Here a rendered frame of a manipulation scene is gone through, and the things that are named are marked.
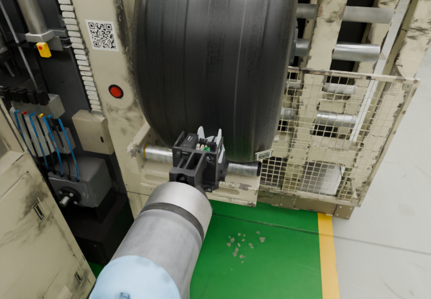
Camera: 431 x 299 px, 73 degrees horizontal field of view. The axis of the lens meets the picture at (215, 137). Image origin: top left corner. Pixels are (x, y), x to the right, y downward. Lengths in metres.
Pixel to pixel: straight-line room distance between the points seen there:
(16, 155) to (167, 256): 0.78
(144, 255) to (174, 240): 0.04
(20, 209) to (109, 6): 0.65
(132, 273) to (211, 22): 0.39
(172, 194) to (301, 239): 1.48
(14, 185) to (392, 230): 1.86
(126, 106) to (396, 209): 1.77
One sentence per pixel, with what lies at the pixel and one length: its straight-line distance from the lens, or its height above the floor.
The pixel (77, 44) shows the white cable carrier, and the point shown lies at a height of 1.19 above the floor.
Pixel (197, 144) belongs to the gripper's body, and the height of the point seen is 1.17.
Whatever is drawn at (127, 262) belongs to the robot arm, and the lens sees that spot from 0.32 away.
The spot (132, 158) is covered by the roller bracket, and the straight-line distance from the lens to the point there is 0.86.
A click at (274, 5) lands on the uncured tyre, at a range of 0.54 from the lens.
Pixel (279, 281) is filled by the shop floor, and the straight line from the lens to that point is 1.67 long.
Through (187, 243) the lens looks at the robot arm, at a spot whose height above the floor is 1.18.
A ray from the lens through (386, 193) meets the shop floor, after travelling 2.25.
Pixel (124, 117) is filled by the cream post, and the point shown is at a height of 0.97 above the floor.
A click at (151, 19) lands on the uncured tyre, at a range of 0.56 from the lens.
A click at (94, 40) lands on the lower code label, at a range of 0.85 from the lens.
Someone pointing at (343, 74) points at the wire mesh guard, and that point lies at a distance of 1.19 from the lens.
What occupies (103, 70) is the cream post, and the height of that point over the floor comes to 1.12.
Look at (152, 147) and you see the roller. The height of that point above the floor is 0.92.
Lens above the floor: 1.48
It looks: 38 degrees down
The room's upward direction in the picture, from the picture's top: straight up
